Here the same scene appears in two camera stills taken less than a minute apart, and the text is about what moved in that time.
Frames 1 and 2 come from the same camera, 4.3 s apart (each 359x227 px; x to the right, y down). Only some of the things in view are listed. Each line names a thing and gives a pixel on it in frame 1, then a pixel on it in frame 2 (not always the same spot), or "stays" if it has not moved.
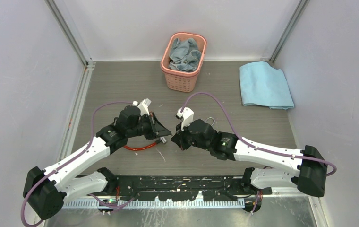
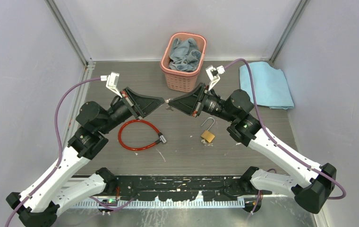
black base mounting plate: (181, 188) stays
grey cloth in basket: (184, 55) stays
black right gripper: (179, 138) to (190, 103)
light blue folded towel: (263, 85) stays
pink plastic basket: (177, 81) stays
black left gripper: (159, 127) to (141, 105)
